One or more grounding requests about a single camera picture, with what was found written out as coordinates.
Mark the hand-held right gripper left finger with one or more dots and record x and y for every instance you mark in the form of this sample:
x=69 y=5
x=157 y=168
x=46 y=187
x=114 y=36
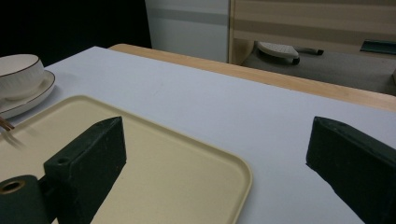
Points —
x=90 y=161

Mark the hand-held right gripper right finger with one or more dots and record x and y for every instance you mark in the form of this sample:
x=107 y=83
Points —
x=355 y=155

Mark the beige plastic tray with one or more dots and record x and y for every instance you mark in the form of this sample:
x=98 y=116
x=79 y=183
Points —
x=162 y=174

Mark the white plate with dark rim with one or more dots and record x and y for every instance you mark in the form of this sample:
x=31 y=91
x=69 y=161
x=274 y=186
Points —
x=34 y=96

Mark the brown wooden chopsticks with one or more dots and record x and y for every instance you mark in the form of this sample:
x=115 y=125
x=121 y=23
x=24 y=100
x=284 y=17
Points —
x=5 y=125

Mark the dark green flat object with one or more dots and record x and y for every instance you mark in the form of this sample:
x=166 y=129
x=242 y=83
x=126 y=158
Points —
x=378 y=46

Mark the white bowl with dark rim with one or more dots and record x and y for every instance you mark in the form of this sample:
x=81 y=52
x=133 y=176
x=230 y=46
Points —
x=18 y=76

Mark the white office chair base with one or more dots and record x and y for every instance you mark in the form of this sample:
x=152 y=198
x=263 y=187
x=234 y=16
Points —
x=280 y=51

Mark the white table mat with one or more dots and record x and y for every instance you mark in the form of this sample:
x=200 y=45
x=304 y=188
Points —
x=218 y=118

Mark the dark curtain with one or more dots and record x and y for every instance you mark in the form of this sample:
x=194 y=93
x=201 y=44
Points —
x=71 y=25

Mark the beige striped cabinet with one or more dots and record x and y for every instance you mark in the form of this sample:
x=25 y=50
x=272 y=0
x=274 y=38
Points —
x=311 y=21

